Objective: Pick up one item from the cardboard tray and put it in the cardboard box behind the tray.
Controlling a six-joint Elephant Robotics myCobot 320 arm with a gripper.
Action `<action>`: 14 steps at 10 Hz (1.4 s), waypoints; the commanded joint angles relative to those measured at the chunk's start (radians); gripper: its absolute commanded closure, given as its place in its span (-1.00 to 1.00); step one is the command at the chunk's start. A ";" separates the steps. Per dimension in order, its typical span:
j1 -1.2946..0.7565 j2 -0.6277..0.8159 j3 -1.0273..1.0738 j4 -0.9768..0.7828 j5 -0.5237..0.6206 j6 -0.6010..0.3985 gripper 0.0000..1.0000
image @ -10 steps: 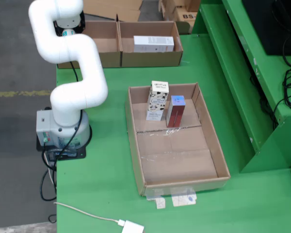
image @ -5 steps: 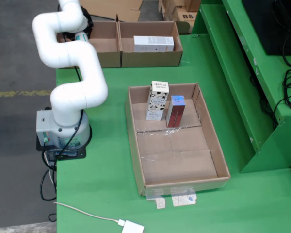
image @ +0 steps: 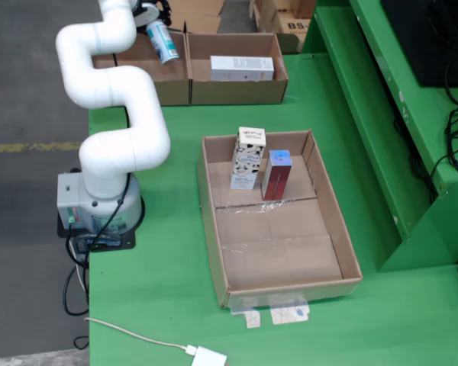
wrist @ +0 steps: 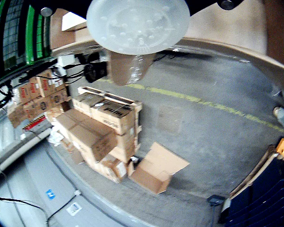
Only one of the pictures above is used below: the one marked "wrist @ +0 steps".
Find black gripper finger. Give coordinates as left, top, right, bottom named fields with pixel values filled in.
left=21, top=0, right=97, bottom=20
left=185, top=0, right=249, bottom=17

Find white shoe spray bottle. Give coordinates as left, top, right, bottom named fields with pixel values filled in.
left=86, top=0, right=191, bottom=55

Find flat white box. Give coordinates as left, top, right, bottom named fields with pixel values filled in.
left=61, top=12, right=88, bottom=32

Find divided cardboard box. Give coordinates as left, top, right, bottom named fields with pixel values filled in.
left=49, top=0, right=284, bottom=87

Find white device box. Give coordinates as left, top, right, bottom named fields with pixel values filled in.
left=58, top=55, right=78, bottom=67

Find Alley printed cardboard box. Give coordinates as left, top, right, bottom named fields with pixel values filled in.
left=18, top=86, right=30, bottom=105
left=28, top=81, right=44, bottom=99
left=40, top=78, right=55, bottom=97

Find cardboard box with dark logo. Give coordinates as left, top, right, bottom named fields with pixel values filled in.
left=52, top=91, right=69, bottom=107
left=35, top=97, right=51, bottom=112

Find cardboard box with white label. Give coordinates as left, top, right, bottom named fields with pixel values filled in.
left=72, top=92, right=105, bottom=117

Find cardboard box printed BS-52M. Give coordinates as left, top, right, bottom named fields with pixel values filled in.
left=91, top=98, right=137, bottom=135

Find long cardboard box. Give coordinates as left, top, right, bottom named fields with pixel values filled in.
left=55, top=108, right=119, bottom=163

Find cardboard box under printed box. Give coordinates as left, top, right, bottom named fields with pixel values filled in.
left=108, top=132, right=140, bottom=164

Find torn cardboard box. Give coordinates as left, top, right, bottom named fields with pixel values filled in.
left=85, top=153, right=129, bottom=184

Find open flattened cardboard box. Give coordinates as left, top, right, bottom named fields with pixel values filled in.
left=127, top=141, right=190, bottom=195

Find green metal shelf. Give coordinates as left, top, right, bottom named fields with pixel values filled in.
left=0, top=0, right=52, bottom=83

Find black round device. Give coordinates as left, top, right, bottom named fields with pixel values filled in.
left=84, top=53, right=109, bottom=83

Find wooden floor pallet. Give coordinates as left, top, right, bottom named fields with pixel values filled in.
left=77, top=86, right=143, bottom=152

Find red hazard strip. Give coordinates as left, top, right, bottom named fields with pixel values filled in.
left=23, top=115, right=47, bottom=131

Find white plastic wrap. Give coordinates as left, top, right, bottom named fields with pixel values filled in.
left=48, top=126, right=64, bottom=147

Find leaning wooden pallet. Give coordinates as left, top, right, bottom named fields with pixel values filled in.
left=229, top=145, right=279, bottom=200

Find blue sign sticker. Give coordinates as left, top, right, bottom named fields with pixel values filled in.
left=45, top=189, right=56, bottom=201

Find black floor stand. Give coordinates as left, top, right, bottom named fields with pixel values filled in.
left=207, top=195, right=226, bottom=227

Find dark blue crates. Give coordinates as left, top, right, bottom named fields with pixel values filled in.
left=219, top=153, right=284, bottom=227

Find white label sticker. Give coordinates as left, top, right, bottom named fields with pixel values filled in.
left=66, top=202, right=83, bottom=216

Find thick black cable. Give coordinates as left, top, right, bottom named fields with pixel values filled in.
left=0, top=79, right=14, bottom=112

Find thin black floor cable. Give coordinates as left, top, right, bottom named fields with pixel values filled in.
left=0, top=189, right=82, bottom=225

